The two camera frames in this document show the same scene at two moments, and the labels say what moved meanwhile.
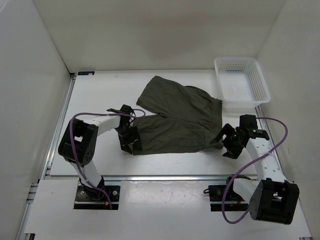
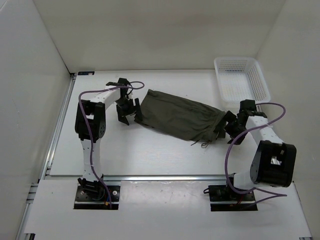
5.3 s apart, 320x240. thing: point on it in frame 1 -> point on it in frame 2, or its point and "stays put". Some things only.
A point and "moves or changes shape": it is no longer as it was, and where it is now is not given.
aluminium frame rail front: x=175 y=178 stays put
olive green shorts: x=189 y=119 moves or changes shape
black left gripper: x=134 y=138 -> x=121 y=117
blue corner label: x=86 y=73 stays put
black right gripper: x=232 y=152 -> x=229 y=117
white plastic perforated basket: x=241 y=80 stays put
